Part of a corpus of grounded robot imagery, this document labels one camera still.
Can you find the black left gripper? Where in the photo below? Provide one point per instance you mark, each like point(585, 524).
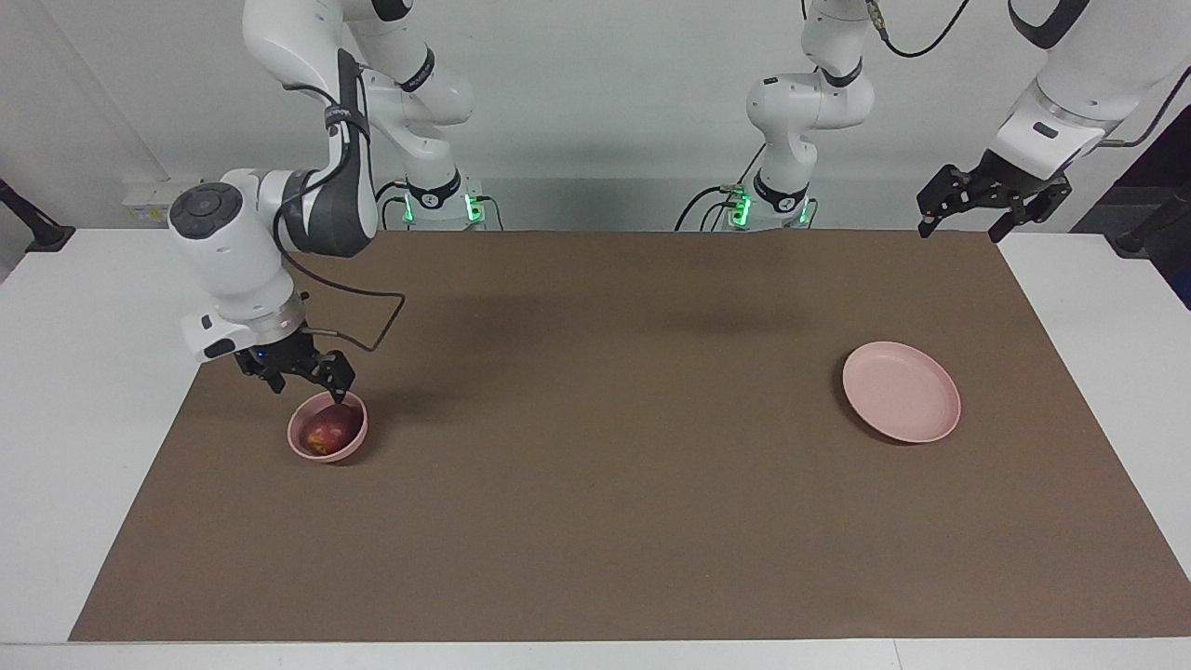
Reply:
point(1010, 181)

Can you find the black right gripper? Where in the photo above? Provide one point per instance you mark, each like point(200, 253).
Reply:
point(279, 355)

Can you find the red apple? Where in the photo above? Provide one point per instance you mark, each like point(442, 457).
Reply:
point(327, 435)

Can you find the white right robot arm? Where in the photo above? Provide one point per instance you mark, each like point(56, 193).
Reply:
point(233, 251)

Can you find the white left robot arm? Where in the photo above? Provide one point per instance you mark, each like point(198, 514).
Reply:
point(809, 102)

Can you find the pink bowl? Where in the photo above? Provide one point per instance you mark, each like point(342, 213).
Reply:
point(300, 445)

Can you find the pink plate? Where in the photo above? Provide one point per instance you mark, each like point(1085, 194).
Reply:
point(901, 391)

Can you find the black clamp stand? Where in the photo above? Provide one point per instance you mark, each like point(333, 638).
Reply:
point(1140, 240)
point(46, 237)

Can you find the dark cabinet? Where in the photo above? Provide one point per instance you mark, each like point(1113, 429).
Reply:
point(1170, 154)

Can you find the white power strip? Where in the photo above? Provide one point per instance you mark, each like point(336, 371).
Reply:
point(144, 212)

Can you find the brown table mat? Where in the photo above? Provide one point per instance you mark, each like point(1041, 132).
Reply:
point(595, 484)

